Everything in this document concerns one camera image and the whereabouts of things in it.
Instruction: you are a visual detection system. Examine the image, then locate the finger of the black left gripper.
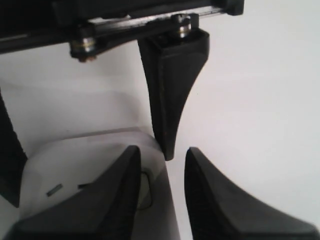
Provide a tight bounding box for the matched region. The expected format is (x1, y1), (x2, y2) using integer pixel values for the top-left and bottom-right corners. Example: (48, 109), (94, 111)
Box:
(138, 28), (210, 161)
(0, 98), (28, 208)

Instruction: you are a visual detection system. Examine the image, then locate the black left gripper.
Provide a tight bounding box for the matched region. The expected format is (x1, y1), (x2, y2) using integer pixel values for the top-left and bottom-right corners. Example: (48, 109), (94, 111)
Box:
(0, 0), (244, 62)

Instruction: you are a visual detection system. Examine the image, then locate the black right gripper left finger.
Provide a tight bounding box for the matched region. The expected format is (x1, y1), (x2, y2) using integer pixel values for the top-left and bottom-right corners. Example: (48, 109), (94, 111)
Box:
(4, 145), (141, 240)

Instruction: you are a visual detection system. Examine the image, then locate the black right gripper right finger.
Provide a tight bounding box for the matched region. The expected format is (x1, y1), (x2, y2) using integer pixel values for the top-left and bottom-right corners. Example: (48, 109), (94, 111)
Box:
(184, 147), (320, 240)

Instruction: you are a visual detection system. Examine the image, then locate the white five-socket power strip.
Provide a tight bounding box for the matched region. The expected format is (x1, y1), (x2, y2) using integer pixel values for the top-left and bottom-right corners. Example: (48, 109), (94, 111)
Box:
(18, 127), (181, 240)

